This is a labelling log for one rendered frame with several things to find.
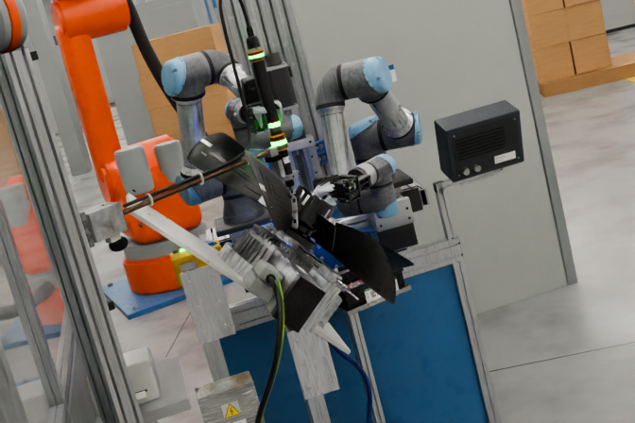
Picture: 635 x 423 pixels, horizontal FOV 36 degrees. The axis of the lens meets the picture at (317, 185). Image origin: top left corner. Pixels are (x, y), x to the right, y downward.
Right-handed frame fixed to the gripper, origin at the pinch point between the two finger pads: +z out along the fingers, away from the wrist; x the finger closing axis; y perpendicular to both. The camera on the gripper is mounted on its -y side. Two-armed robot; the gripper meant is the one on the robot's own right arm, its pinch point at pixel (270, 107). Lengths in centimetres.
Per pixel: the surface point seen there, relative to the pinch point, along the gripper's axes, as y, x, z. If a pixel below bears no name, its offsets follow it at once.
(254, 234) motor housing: 30.6, 16.2, 8.3
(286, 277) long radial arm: 36, 19, 37
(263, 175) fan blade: 12.1, 15.3, 27.5
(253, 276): 34, 26, 33
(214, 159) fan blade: 9.4, 18.9, -1.7
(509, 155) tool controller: 40, -82, -20
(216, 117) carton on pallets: 92, -191, -779
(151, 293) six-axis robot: 147, -12, -388
